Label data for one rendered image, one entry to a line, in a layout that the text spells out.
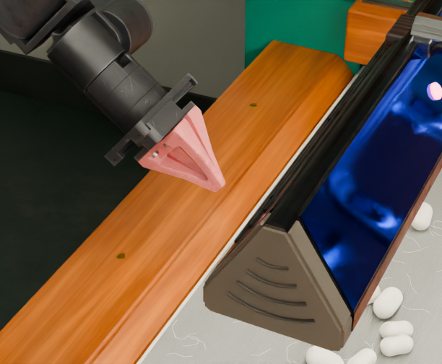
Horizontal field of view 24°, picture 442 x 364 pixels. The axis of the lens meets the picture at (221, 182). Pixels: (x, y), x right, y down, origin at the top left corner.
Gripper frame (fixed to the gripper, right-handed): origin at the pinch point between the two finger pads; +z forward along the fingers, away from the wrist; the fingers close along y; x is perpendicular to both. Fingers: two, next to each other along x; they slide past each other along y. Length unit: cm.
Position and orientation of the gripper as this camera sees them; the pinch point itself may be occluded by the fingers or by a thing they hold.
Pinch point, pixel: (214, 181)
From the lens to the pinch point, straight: 100.4
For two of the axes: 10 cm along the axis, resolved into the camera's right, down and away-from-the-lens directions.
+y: 4.4, -5.3, 7.2
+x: -5.6, 4.7, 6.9
